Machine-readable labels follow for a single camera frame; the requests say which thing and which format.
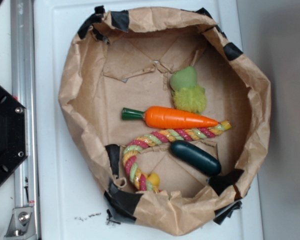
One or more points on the orange plastic toy carrot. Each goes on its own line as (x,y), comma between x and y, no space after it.
(168,118)

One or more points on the green plush animal toy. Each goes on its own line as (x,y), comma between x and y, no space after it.
(187,95)

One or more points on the metal corner bracket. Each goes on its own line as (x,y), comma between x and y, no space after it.
(22,224)

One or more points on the brown paper bag basket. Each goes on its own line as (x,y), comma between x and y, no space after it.
(125,59)

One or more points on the multicoloured twisted rope toy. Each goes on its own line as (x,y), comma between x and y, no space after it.
(151,182)

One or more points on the aluminium extrusion rail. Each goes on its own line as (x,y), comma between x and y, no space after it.
(26,183)

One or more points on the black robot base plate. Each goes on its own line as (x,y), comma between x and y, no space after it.
(13,148)

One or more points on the dark green toy cucumber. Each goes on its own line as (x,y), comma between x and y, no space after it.
(196,157)

